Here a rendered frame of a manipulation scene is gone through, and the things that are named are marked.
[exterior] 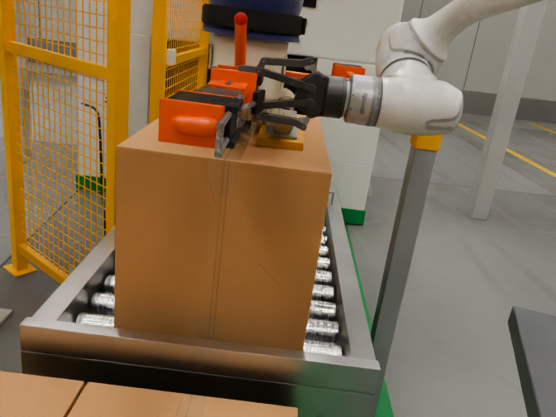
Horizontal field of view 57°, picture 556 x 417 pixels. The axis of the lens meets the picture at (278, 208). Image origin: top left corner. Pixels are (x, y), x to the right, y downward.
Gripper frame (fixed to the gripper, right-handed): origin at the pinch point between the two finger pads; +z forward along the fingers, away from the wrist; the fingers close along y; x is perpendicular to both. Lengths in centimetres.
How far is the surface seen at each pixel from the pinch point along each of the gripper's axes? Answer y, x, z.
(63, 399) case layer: 54, -23, 23
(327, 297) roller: 56, 27, -27
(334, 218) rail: 50, 70, -31
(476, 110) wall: 104, 883, -363
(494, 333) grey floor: 110, 108, -115
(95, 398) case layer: 55, -22, 18
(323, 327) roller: 55, 10, -24
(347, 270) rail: 50, 31, -31
